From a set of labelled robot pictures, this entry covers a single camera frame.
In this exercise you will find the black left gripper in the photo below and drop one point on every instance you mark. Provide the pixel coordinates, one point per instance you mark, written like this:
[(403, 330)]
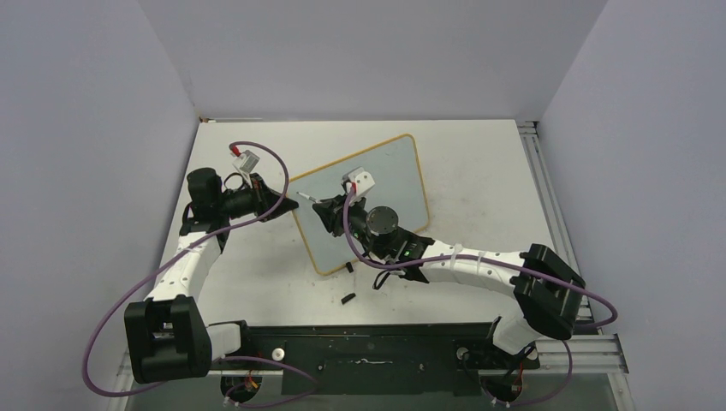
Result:
[(261, 196)]

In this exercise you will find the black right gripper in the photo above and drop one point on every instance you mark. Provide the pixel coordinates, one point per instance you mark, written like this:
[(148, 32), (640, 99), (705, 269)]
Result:
[(332, 213)]

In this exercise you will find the black white marker pen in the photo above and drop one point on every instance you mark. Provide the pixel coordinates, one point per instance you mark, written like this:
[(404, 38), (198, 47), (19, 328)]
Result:
[(308, 197)]

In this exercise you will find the yellow framed whiteboard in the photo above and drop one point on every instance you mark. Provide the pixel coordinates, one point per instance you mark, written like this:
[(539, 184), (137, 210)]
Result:
[(399, 184)]

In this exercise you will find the black marker cap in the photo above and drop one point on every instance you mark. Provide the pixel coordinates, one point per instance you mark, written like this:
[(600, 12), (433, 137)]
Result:
[(347, 298)]

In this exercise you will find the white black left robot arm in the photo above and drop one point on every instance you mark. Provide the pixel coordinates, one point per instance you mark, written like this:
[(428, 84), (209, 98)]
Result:
[(167, 336)]

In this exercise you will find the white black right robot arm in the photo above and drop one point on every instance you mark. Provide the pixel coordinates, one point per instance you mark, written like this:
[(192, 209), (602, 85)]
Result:
[(544, 287)]

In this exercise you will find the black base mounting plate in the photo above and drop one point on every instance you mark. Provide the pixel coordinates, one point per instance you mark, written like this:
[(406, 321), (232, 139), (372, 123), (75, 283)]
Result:
[(376, 380)]

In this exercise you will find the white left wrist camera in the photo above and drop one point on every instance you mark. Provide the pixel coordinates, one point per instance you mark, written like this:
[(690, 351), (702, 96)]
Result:
[(244, 163)]

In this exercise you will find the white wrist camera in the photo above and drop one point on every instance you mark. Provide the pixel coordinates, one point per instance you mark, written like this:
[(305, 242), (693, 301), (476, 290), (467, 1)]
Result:
[(244, 163), (359, 182)]

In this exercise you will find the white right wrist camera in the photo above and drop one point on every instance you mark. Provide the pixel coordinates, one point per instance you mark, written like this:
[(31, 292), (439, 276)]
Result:
[(359, 182)]

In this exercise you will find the aluminium right side rail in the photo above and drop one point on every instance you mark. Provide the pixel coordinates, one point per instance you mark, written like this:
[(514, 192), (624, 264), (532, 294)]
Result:
[(553, 213)]

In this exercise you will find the aluminium front frame rail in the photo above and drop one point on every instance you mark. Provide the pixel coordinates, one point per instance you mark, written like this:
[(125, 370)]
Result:
[(595, 354)]

